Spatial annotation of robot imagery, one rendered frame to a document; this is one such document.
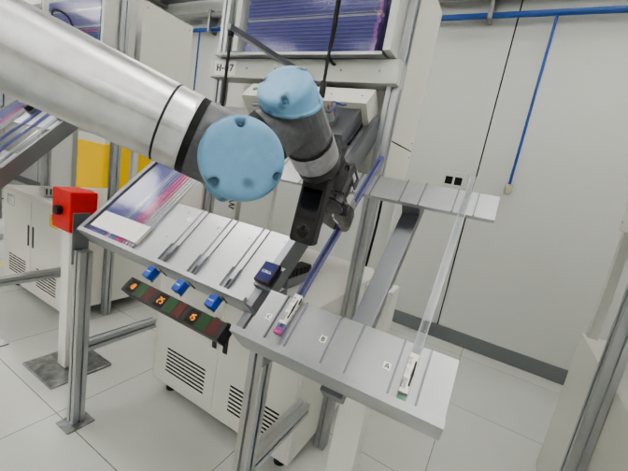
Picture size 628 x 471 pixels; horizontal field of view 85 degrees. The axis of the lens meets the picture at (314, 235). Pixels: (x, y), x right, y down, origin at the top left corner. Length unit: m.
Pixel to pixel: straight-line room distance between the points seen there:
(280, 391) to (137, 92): 1.04
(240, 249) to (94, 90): 0.60
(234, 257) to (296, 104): 0.51
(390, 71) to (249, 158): 0.89
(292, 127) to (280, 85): 0.05
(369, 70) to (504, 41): 1.63
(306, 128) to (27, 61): 0.28
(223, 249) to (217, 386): 0.66
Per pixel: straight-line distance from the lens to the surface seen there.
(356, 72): 1.19
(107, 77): 0.34
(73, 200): 1.59
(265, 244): 0.85
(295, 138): 0.46
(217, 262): 0.87
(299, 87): 0.44
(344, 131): 1.02
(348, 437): 0.87
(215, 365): 1.38
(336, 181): 0.61
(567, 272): 2.57
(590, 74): 2.64
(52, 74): 0.35
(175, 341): 1.51
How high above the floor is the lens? 1.02
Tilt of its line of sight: 11 degrees down
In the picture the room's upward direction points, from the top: 10 degrees clockwise
